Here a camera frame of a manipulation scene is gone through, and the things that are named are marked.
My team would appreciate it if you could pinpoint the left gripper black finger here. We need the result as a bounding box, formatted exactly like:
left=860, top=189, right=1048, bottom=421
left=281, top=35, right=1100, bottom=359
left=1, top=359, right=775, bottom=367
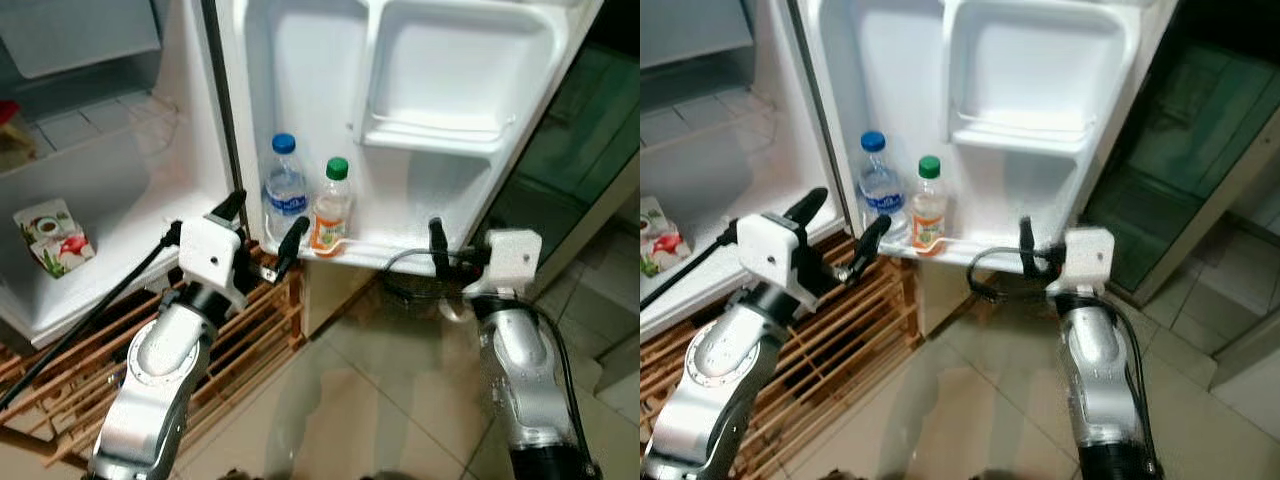
left=783, top=187, right=830, bottom=227
left=846, top=214, right=893, bottom=287
left=208, top=189, right=248, bottom=225
left=272, top=214, right=312, bottom=278

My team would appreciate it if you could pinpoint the green glass door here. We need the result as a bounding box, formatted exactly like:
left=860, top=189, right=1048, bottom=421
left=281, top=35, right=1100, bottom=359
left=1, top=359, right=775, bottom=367
left=480, top=40, right=641, bottom=291
left=1080, top=25, right=1280, bottom=299

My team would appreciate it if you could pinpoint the red food packet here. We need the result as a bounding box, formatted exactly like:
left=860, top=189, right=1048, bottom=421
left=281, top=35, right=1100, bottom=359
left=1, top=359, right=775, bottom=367
left=0, top=100, right=26, bottom=171

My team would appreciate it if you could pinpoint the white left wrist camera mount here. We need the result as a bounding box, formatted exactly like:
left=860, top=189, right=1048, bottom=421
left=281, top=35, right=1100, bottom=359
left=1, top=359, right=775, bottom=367
left=178, top=214, right=253, bottom=301
left=737, top=212, right=817, bottom=311

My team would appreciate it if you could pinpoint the translucent fridge drawer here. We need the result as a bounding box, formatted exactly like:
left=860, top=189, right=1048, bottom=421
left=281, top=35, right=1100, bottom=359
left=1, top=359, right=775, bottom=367
left=0, top=0, right=163, bottom=81
left=640, top=0, right=753, bottom=69

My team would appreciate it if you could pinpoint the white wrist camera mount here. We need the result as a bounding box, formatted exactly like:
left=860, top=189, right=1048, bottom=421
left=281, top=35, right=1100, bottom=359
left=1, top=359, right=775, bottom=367
left=737, top=212, right=817, bottom=311
left=468, top=229, right=544, bottom=298
left=1045, top=227, right=1117, bottom=298
left=178, top=214, right=253, bottom=301

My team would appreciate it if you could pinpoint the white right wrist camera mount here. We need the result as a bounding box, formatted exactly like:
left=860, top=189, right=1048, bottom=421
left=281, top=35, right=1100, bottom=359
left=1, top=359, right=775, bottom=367
left=1045, top=227, right=1117, bottom=298
left=468, top=229, right=544, bottom=298

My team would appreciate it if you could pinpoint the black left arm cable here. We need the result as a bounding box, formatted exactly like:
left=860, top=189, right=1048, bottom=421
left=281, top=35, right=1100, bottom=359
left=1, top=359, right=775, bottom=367
left=0, top=222, right=184, bottom=413
left=640, top=222, right=742, bottom=311

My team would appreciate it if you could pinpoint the wooden slatted rack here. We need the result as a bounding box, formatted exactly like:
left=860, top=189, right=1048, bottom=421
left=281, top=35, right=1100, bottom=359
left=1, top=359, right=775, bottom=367
left=640, top=235, right=921, bottom=471
left=0, top=265, right=306, bottom=471

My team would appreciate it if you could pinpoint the orange juice bottle green cap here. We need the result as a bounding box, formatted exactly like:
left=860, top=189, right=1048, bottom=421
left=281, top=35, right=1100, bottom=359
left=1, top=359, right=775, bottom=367
left=908, top=155, right=949, bottom=253
left=308, top=157, right=355, bottom=258

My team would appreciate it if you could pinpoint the water bottle blue cap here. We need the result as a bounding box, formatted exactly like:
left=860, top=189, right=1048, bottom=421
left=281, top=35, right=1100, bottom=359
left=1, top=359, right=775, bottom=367
left=858, top=130, right=906, bottom=244
left=262, top=133, right=311, bottom=246

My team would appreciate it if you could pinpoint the white printed food carton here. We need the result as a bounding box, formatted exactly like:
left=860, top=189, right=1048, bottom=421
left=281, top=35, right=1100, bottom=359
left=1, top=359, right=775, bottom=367
left=640, top=195, right=691, bottom=279
left=13, top=198, right=98, bottom=279

